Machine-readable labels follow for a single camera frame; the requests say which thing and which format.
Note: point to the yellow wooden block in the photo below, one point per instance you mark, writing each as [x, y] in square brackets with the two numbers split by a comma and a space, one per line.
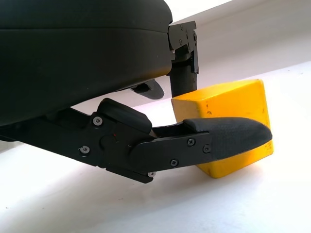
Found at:
[230, 102]

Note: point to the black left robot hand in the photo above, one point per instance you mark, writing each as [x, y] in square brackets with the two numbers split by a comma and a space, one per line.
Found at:
[85, 60]

